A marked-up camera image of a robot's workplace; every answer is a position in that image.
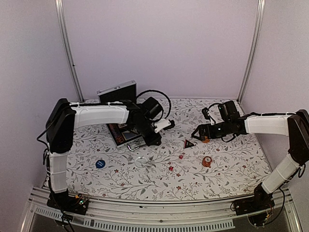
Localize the poker chip row left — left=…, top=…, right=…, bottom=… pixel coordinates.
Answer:
left=107, top=124, right=126, bottom=146

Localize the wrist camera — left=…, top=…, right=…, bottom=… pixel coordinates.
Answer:
left=154, top=119, right=175, bottom=133
left=201, top=101, right=240, bottom=124

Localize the blue playing card deck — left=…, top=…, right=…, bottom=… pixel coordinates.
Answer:
left=122, top=130, right=140, bottom=141

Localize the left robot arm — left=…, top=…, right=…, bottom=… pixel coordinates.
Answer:
left=46, top=97, right=163, bottom=210

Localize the black triangle marker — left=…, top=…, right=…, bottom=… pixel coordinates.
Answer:
left=183, top=139, right=195, bottom=149

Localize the left aluminium frame post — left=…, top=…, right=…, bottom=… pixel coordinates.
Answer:
left=55, top=0, right=84, bottom=102

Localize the orange round button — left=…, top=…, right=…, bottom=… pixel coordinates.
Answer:
left=202, top=137, right=210, bottom=143

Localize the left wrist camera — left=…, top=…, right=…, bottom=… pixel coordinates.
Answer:
left=154, top=119, right=175, bottom=133

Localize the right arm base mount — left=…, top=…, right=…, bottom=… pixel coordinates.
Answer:
left=230, top=194, right=275, bottom=227

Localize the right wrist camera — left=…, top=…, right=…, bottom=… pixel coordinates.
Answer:
left=201, top=101, right=240, bottom=124

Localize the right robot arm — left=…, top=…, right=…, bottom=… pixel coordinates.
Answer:
left=191, top=109, right=309, bottom=194

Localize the right aluminium frame post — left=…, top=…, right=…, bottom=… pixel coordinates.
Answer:
left=237, top=0, right=266, bottom=104

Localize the aluminium frame post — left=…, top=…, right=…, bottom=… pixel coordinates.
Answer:
left=55, top=0, right=84, bottom=102
left=237, top=0, right=266, bottom=104

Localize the blue round button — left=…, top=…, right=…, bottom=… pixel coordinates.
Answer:
left=95, top=159, right=106, bottom=169

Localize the floral table mat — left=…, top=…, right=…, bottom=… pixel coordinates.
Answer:
left=66, top=99, right=270, bottom=201

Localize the orange poker chip stack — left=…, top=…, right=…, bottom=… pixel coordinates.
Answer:
left=202, top=156, right=212, bottom=168

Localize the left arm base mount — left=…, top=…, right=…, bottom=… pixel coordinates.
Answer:
left=47, top=191, right=89, bottom=215

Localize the front aluminium rail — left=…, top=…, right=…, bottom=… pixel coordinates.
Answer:
left=20, top=187, right=303, bottom=232

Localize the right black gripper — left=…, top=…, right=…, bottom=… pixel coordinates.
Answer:
left=192, top=120, right=231, bottom=141

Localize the clear round dealer button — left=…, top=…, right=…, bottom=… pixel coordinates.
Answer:
left=134, top=156, right=149, bottom=168

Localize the aluminium poker case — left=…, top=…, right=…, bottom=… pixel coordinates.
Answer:
left=97, top=80, right=145, bottom=151

